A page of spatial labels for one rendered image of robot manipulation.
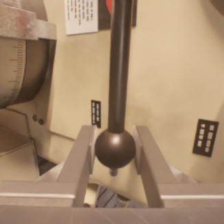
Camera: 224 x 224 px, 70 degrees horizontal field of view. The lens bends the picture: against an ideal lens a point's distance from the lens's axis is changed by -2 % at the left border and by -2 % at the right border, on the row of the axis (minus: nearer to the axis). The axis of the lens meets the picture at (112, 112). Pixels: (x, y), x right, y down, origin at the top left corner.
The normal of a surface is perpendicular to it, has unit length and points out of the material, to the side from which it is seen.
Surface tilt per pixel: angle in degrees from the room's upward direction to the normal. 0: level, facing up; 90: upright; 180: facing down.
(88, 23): 90
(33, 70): 26
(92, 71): 90
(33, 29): 0
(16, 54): 14
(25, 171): 0
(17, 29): 0
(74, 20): 90
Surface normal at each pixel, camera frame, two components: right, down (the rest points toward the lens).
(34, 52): 0.83, 0.35
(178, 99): -0.52, 0.25
